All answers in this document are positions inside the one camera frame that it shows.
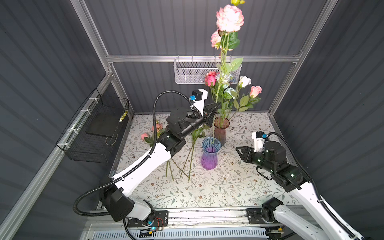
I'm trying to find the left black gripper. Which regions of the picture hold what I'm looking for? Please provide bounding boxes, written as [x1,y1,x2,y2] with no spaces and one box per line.
[178,100,217,141]

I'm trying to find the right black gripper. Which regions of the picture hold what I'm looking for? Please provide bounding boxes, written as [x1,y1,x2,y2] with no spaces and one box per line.
[235,144,274,174]

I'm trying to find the red pink glass vase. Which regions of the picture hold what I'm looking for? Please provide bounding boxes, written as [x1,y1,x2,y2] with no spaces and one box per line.
[214,117,230,146]

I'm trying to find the blue purple glass vase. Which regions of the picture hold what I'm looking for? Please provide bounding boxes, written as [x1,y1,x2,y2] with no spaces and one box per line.
[201,137,222,170]

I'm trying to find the light pink rose stem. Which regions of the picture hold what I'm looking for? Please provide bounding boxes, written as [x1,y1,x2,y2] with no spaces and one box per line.
[237,86,262,112]

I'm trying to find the white rose stem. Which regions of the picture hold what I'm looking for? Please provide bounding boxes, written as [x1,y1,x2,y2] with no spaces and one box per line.
[230,76,251,110]

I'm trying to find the pink rose large leaves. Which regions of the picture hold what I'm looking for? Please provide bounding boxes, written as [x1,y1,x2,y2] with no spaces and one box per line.
[141,120,174,180]

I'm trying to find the pale pink flower spray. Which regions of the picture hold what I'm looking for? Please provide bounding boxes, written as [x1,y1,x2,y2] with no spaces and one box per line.
[209,0,246,145]

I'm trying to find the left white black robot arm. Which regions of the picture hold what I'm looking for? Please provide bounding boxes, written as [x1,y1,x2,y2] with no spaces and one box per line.
[99,103,220,225]

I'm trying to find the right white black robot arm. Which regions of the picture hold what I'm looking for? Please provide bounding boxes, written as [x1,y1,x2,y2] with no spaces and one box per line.
[236,139,364,240]

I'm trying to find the white pink bud spray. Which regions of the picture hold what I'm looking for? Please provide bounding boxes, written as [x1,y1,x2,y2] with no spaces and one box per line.
[181,125,210,181]

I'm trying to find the floral patterned table mat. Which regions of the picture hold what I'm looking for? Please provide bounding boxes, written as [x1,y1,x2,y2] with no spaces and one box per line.
[132,112,298,209]

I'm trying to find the yellow green marker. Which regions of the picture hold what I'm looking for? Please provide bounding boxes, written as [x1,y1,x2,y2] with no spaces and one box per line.
[119,111,129,123]

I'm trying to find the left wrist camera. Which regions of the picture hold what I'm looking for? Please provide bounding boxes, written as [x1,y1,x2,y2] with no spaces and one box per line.
[189,89,208,118]

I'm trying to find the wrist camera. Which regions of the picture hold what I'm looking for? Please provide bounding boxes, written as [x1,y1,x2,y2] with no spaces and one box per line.
[189,89,208,118]
[252,131,267,152]

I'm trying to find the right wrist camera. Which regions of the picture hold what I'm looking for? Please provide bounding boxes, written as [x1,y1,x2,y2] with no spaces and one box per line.
[252,131,267,152]

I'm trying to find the white wire mesh basket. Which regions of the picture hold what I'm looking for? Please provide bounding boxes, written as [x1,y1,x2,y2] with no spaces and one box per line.
[173,58,244,85]

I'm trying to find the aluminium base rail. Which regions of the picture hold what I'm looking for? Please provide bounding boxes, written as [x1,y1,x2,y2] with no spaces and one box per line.
[83,207,250,233]

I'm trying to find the left black corrugated cable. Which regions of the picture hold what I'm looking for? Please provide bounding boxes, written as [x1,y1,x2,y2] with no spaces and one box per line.
[72,89,193,240]

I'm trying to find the black corrugated cable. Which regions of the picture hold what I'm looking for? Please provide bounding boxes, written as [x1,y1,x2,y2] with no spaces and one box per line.
[266,131,361,240]
[72,89,193,240]

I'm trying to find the right black corrugated cable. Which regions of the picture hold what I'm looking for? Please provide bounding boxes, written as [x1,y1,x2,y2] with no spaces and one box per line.
[266,131,361,240]

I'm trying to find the black wire basket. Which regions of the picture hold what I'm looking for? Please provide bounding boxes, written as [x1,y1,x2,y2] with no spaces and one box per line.
[57,90,130,164]

